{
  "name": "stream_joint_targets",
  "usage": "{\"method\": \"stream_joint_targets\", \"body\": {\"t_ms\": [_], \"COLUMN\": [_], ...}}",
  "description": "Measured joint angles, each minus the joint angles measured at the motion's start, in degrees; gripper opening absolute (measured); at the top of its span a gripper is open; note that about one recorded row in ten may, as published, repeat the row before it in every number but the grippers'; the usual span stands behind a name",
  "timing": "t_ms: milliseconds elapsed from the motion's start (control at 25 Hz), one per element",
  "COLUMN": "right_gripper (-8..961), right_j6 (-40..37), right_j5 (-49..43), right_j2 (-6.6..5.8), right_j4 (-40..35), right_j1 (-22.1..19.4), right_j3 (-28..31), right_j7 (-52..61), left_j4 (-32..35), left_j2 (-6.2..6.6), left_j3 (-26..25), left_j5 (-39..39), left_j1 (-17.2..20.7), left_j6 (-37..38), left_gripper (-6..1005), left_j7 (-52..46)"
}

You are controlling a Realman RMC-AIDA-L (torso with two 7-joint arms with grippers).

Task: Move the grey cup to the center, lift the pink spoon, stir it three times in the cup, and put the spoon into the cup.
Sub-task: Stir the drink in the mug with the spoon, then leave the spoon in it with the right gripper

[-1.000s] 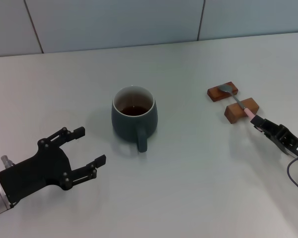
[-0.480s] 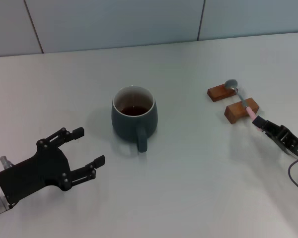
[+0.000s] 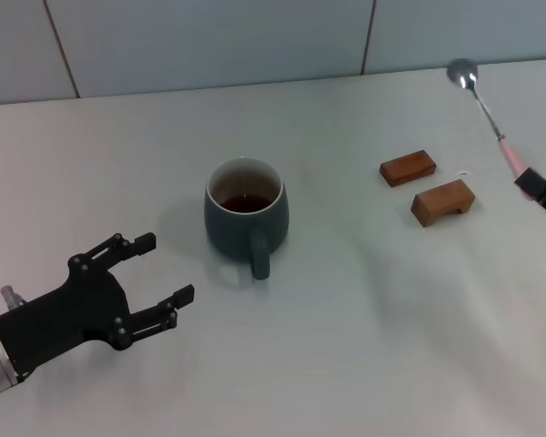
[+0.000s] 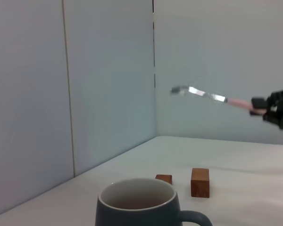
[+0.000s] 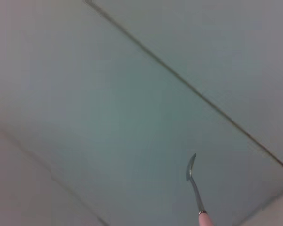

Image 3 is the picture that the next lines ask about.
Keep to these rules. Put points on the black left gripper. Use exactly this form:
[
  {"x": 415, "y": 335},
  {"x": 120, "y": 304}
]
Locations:
[{"x": 68, "y": 314}]

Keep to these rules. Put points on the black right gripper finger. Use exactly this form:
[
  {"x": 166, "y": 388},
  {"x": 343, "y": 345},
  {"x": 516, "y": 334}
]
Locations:
[{"x": 534, "y": 184}]

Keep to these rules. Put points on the grey ceramic cup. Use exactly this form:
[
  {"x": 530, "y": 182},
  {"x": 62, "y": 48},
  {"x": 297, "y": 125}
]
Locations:
[{"x": 227, "y": 232}]

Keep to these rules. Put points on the arched brown wooden block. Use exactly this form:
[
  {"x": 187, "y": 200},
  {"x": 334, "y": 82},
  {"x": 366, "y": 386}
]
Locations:
[{"x": 437, "y": 200}]

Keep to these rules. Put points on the dark coffee liquid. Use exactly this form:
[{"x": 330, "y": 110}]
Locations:
[{"x": 245, "y": 204}]

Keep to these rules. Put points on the flat brown wooden block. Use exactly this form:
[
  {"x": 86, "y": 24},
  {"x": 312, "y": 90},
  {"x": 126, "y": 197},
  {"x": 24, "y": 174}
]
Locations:
[{"x": 407, "y": 167}]

